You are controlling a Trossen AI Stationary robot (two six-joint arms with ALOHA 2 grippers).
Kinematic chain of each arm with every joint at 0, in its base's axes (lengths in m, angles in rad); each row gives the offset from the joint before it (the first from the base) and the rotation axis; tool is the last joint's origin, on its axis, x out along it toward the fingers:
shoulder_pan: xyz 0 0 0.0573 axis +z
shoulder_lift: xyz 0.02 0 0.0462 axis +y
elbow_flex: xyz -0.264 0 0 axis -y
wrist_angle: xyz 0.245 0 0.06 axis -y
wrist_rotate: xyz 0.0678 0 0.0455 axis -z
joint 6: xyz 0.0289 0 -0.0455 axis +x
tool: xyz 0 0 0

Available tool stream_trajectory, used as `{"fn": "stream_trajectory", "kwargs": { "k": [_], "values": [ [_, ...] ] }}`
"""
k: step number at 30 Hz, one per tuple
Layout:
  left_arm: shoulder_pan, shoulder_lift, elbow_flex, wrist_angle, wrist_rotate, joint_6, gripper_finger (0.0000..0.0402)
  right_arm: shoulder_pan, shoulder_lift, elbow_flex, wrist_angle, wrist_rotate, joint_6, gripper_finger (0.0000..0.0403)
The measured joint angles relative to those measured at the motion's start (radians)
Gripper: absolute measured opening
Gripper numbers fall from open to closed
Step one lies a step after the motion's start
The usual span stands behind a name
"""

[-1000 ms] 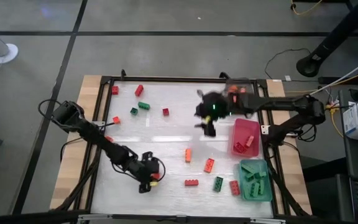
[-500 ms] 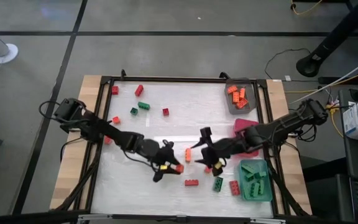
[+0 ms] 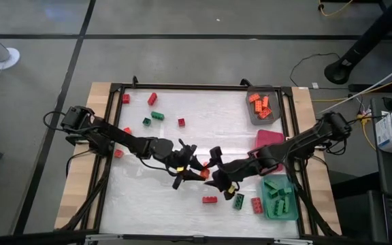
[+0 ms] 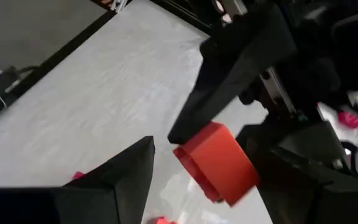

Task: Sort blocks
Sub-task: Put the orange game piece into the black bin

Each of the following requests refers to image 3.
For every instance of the teal plastic tray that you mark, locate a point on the teal plastic tray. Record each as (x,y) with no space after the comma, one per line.
(293,214)

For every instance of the small green toy block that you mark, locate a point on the small green toy block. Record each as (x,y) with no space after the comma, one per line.
(273,193)
(146,121)

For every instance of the pink plastic tray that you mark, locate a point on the pink plastic tray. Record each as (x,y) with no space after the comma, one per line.
(267,137)

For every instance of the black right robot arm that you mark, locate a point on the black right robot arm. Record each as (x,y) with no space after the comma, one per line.
(301,143)

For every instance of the small orange toy block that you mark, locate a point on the small orange toy block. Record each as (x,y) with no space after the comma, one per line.
(118,153)
(127,130)

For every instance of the black table frame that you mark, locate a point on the black table frame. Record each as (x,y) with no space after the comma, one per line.
(199,86)

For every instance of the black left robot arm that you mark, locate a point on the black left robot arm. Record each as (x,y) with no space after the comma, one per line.
(124,137)

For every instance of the grey plastic tray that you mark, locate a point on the grey plastic tray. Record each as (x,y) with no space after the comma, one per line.
(276,98)

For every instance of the long green toy block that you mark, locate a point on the long green toy block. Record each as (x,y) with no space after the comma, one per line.
(157,115)

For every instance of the black frame clamp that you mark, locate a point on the black frame clamp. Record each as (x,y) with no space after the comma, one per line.
(135,81)
(245,82)

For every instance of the black power strip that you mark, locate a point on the black power strip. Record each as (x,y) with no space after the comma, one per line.
(359,87)

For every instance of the white glossy table mat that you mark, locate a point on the white glossy table mat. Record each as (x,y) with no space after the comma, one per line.
(216,136)

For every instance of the dark green toy block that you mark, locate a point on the dark green toy block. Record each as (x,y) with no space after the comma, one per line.
(238,201)

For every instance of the black floor stand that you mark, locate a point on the black floor stand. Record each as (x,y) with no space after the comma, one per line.
(339,69)

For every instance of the black side desk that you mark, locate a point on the black side desk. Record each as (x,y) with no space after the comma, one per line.
(386,177)

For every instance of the small red toy block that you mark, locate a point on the small red toy block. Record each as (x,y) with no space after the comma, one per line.
(181,122)
(126,98)

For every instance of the long red toy block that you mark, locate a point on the long red toy block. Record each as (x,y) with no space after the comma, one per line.
(152,98)
(209,199)

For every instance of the silver camera mount bar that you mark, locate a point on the silver camera mount bar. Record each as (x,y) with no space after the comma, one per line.
(196,239)

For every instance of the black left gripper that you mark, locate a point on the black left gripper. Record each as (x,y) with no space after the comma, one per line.
(182,158)

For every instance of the large green toy block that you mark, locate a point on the large green toy block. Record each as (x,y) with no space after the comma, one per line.
(279,207)

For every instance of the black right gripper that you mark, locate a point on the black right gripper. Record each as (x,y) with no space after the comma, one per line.
(230,171)

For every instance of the white power adapter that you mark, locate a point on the white power adapter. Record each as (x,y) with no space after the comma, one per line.
(315,85)

